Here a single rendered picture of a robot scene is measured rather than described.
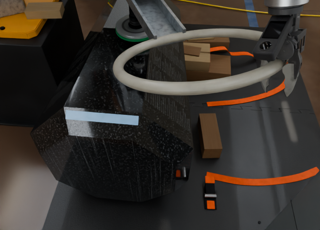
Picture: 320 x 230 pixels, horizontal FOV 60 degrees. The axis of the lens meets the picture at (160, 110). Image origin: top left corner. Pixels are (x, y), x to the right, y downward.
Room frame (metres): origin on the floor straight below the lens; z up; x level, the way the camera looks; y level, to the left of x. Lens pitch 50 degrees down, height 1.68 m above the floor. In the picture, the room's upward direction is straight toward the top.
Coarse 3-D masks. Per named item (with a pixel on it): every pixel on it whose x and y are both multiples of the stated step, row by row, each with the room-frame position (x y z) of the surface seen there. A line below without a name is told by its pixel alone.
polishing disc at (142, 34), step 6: (120, 18) 1.32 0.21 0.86; (126, 18) 1.32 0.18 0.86; (120, 24) 1.26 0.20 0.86; (126, 24) 1.26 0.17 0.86; (120, 30) 1.20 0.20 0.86; (126, 30) 1.20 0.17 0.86; (132, 30) 1.20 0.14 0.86; (138, 30) 1.20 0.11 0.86; (126, 36) 1.16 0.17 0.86; (132, 36) 1.15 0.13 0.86; (138, 36) 1.15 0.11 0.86; (144, 36) 1.16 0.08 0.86
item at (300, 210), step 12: (312, 180) 0.49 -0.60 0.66; (300, 192) 0.49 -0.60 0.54; (312, 192) 0.45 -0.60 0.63; (288, 204) 0.50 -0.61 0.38; (300, 204) 0.45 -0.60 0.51; (312, 204) 0.41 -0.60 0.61; (288, 216) 0.45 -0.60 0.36; (300, 216) 0.41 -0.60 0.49; (312, 216) 0.37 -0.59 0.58; (276, 228) 0.45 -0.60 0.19; (288, 228) 0.41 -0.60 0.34; (300, 228) 0.37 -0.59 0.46; (312, 228) 0.34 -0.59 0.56
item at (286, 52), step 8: (272, 8) 0.56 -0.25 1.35; (296, 8) 0.54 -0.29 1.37; (296, 16) 0.57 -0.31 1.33; (296, 24) 0.56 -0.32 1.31; (296, 32) 0.54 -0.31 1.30; (304, 32) 0.55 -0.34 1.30; (288, 40) 0.51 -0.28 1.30; (296, 40) 0.52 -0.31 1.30; (304, 40) 0.55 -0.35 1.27; (288, 48) 0.50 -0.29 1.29; (296, 48) 0.51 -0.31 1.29; (280, 56) 0.50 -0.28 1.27; (288, 56) 0.50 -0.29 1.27
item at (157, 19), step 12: (132, 0) 1.06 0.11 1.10; (144, 0) 1.14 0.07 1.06; (156, 0) 1.11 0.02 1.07; (144, 12) 1.04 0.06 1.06; (156, 12) 1.04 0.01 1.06; (168, 12) 0.98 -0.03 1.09; (144, 24) 0.91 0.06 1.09; (156, 24) 0.95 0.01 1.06; (168, 24) 0.95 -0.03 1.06; (180, 24) 0.88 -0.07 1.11; (156, 36) 0.81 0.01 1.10
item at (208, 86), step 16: (192, 32) 0.85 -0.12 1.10; (208, 32) 0.84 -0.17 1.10; (224, 32) 0.82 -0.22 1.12; (240, 32) 0.78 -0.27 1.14; (256, 32) 0.75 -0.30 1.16; (144, 48) 0.76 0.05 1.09; (272, 64) 0.48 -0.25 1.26; (128, 80) 0.49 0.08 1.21; (144, 80) 0.46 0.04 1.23; (208, 80) 0.43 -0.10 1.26; (224, 80) 0.42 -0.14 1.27; (240, 80) 0.43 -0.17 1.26; (256, 80) 0.44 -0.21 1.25
